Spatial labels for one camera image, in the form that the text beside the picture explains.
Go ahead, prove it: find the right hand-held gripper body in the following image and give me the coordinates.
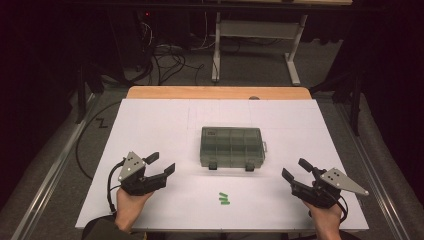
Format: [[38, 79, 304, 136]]
[[290, 167, 370, 210]]

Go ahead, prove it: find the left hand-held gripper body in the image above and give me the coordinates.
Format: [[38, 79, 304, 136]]
[[117, 151, 168, 197]]

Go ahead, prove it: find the grey plastic compartment box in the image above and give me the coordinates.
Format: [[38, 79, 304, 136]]
[[199, 126, 268, 173]]

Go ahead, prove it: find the person's right hand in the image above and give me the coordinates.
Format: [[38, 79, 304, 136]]
[[303, 199, 344, 234]]

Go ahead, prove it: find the person's left hand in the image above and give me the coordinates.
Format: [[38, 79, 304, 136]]
[[114, 189, 154, 224]]

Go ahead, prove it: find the white table cover sheet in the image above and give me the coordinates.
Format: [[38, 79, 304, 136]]
[[75, 98, 370, 232]]

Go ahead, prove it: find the black metal stand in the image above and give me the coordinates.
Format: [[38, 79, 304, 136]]
[[74, 63, 104, 124], [309, 71, 364, 137]]

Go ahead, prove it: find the black computer tower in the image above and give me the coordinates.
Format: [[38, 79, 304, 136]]
[[108, 9, 156, 69]]

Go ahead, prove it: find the right hand-held gripper black cable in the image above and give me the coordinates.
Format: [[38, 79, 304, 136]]
[[308, 194, 350, 224]]

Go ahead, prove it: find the hand-held gripper black cable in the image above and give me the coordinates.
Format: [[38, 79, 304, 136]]
[[106, 159, 126, 214], [308, 194, 350, 224]]

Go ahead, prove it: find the left hand-held gripper black cable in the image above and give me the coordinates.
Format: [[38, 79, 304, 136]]
[[106, 159, 126, 214]]

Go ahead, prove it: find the metal floor rail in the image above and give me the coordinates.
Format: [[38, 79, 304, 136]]
[[333, 99, 418, 240], [9, 93, 101, 240]]

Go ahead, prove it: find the long black floor cable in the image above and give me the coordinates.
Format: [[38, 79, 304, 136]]
[[75, 101, 122, 180]]

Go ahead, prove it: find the bundle of black floor cables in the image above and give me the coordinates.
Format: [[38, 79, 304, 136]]
[[133, 39, 206, 86]]

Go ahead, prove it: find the white metal desk frame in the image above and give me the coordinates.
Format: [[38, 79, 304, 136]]
[[211, 0, 353, 86]]

